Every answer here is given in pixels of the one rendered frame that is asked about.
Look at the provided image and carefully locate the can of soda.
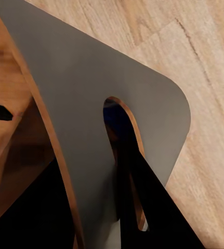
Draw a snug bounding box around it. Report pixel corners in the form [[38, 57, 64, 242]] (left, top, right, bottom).
[[103, 99, 139, 149]]

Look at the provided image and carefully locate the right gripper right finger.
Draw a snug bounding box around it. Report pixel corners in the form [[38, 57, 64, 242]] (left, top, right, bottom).
[[117, 138, 205, 249]]

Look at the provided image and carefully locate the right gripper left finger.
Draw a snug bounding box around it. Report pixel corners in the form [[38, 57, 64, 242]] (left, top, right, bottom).
[[0, 158, 75, 249]]

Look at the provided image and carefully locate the trash can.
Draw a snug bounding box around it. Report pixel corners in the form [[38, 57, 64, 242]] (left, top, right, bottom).
[[0, 0, 191, 249]]

